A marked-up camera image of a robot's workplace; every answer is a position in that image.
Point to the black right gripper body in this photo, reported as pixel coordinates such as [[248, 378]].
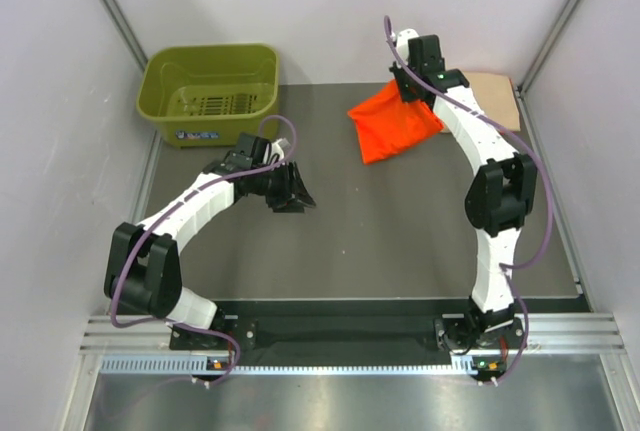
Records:
[[405, 81]]

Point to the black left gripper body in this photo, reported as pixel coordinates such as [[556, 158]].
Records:
[[273, 184]]

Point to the orange t shirt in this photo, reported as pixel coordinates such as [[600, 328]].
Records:
[[386, 126]]

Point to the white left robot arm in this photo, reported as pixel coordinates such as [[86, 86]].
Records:
[[143, 271]]

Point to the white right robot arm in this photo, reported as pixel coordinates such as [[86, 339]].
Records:
[[501, 194]]

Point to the folded beige t shirt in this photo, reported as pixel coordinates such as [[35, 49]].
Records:
[[494, 95]]

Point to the green plastic basket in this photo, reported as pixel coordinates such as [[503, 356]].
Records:
[[206, 95]]

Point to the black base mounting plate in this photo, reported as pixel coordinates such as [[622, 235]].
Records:
[[423, 331]]

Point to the right aluminium corner post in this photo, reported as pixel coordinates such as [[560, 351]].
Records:
[[558, 27]]

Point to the aluminium corner post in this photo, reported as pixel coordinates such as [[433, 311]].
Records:
[[558, 27], [124, 28]]

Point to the white slotted cable duct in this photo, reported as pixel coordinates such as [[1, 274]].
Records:
[[201, 365]]

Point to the left aluminium corner post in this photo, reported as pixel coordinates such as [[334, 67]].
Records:
[[124, 28]]

